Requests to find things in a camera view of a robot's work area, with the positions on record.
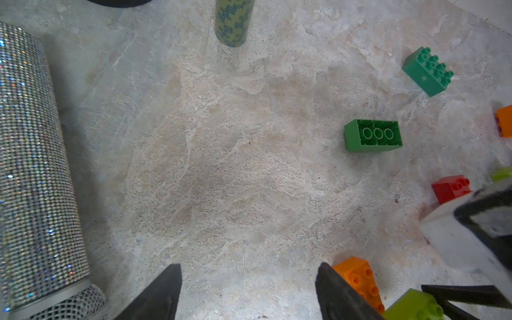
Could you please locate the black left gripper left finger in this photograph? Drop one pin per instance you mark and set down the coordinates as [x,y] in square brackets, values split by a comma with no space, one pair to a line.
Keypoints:
[159,300]

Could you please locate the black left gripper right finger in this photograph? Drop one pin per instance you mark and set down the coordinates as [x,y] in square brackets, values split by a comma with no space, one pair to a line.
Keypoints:
[338,300]

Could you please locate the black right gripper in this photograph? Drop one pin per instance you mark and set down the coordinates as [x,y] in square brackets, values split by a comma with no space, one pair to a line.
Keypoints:
[461,249]

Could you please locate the lime green lego brick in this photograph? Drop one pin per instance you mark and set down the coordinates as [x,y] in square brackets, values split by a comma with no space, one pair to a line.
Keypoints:
[415,305]
[501,174]

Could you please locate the dark green lego brick near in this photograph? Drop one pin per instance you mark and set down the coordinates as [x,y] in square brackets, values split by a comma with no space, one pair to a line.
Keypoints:
[365,135]

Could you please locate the dark green lego brick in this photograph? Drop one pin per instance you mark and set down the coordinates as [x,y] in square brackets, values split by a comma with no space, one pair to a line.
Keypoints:
[365,135]
[427,71]

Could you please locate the small orange lego brick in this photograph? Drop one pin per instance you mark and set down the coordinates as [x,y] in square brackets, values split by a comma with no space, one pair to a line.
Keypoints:
[503,119]

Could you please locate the dark green lego brick far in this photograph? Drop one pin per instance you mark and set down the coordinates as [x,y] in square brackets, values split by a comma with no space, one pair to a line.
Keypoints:
[427,71]

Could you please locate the glitter silver microphone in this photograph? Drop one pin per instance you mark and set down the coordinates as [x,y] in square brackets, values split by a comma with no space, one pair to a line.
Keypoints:
[44,266]

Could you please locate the green camouflage can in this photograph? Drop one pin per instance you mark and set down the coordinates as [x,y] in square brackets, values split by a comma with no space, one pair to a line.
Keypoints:
[232,20]

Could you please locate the black microphone stand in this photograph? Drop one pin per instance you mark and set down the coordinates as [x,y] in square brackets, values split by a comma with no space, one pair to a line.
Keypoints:
[120,3]

